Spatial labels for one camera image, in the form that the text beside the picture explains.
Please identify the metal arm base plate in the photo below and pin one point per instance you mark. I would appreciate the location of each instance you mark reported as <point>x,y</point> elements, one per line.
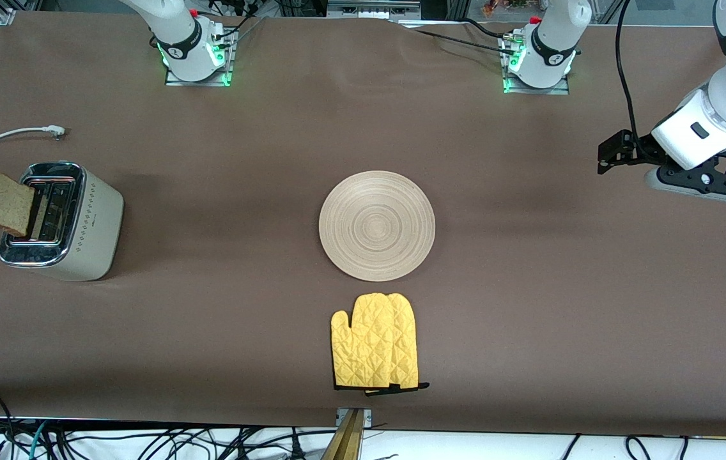
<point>230,57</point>
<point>564,88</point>

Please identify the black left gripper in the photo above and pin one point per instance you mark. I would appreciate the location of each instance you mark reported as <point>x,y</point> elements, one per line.
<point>643,153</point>

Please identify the grey equipment box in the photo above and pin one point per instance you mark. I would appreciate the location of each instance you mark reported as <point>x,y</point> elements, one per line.
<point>372,9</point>

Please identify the beige chrome two-slot toaster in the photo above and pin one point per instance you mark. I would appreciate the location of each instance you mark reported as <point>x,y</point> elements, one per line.
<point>91,223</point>

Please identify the yellow quilted oven mitt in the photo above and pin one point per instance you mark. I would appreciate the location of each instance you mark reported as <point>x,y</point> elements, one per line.
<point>363,345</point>
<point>406,345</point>

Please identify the round wooden plate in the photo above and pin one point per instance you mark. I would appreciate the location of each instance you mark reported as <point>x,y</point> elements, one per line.
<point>376,223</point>

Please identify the aluminium profile beam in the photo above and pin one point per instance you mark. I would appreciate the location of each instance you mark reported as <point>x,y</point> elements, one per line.
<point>347,437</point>

